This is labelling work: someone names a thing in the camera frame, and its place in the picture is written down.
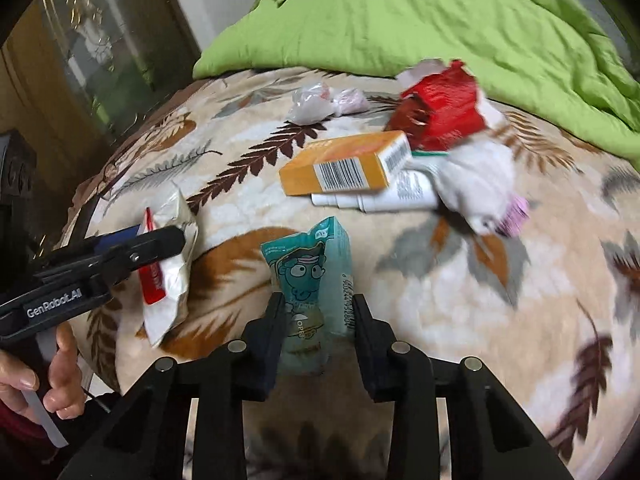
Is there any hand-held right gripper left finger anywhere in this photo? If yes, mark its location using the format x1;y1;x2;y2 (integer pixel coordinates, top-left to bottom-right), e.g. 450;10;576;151
57;292;289;480

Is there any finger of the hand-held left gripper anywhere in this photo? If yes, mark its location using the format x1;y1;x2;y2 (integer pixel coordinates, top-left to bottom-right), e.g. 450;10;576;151
55;226;152;261
36;225;187;303

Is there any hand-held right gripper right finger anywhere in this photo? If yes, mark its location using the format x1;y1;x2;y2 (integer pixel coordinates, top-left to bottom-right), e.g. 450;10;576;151
352;294;583;480

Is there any white and red wrapper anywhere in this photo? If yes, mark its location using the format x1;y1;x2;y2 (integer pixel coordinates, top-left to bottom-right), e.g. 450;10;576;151
135;182;200;349

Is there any teal cartoon snack packet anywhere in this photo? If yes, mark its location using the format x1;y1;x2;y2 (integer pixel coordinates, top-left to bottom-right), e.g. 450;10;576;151
260;216;354;377

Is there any person's left hand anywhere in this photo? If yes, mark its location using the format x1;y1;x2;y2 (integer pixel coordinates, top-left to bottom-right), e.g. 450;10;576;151
0;322;87;421

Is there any leaf print blanket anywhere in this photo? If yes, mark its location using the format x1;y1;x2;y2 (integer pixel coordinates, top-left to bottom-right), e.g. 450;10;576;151
65;65;640;480

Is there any white tube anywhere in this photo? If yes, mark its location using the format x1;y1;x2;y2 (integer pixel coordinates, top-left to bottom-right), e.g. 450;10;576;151
311;167;442;214

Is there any wooden glass door cabinet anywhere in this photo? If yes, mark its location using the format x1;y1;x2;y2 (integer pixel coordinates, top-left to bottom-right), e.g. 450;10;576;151
0;0;202;176

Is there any orange cardboard box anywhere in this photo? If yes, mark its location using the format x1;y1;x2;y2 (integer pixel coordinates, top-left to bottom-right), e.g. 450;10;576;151
278;130;412;196

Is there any small pink item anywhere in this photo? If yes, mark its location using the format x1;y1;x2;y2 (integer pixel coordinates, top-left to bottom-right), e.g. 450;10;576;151
499;196;531;239

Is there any small clear plastic bag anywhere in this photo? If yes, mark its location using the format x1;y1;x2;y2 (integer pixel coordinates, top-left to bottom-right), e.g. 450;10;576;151
330;87;371;115

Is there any red foil packet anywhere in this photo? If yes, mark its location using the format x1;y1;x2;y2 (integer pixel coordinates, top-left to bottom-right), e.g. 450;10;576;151
387;58;506;153

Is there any green duvet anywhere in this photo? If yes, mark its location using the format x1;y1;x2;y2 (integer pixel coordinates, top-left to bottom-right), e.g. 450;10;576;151
192;0;640;172

